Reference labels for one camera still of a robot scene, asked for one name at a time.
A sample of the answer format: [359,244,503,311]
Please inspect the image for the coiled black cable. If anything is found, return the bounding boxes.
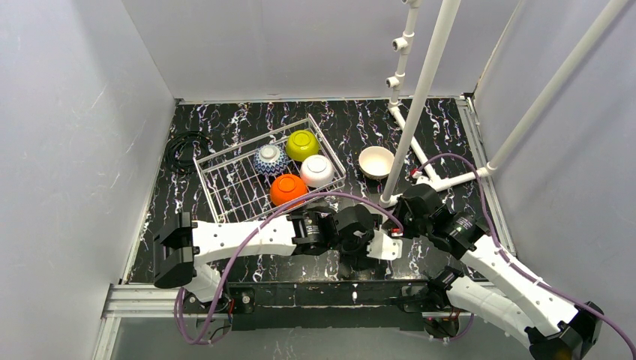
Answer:
[164,130,212,175]

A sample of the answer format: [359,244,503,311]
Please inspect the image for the yellow-green bowl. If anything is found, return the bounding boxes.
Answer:
[285,130,320,162]

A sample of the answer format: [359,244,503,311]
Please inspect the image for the white PVC pipe frame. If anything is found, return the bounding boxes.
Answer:
[379,0,629,209]

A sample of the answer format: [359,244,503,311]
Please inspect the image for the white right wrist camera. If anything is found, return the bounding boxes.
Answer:
[410,169,446,192]

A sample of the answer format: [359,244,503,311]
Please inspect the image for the red patterned bowl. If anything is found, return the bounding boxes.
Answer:
[253,144,290,176]

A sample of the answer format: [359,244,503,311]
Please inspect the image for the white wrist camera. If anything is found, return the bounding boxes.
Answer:
[367,230,403,261]
[410,169,446,192]

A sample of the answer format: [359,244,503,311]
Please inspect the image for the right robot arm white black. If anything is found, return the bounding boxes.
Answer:
[393,184,602,359]

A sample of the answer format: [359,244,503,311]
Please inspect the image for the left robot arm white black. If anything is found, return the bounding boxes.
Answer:
[153,205,390,302]

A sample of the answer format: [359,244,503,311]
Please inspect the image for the white bowl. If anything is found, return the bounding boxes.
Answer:
[300,154,335,188]

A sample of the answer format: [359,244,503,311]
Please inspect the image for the white wire dish rack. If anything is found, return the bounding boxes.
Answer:
[194,115,346,223]

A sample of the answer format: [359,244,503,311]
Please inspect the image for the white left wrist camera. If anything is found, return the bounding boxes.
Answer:
[367,230,403,261]

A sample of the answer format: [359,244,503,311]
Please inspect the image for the cream bowl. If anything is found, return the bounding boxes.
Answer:
[358,146,395,180]
[269,173,308,206]

